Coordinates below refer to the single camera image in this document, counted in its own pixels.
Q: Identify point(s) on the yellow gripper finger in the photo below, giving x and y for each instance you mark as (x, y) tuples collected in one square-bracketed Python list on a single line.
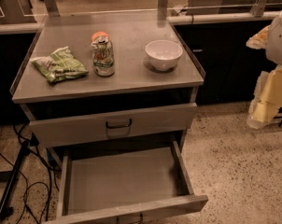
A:
[(259, 40), (267, 99)]

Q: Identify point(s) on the green 7up can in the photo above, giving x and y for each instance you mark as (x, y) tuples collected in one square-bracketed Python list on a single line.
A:
[(102, 56)]

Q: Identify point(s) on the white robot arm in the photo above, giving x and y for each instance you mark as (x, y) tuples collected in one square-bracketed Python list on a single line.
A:
[(273, 48)]

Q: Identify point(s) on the grey metal drawer cabinet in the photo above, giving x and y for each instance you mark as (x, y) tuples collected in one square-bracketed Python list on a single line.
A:
[(134, 85)]

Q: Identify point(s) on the open grey middle drawer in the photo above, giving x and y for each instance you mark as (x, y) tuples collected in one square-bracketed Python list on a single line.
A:
[(124, 183)]

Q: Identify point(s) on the grey top drawer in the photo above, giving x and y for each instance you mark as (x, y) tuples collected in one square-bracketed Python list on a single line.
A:
[(112, 125)]

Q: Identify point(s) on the white ceramic bowl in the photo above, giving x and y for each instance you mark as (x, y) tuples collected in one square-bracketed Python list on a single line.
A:
[(163, 54)]

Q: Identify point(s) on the orange fruit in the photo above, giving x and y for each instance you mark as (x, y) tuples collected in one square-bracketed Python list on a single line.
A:
[(97, 34)]

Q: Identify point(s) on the green chip bag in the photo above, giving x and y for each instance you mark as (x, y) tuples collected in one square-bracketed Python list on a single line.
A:
[(59, 66)]

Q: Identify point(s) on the black stand pole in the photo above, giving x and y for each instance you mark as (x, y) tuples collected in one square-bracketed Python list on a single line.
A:
[(12, 178)]

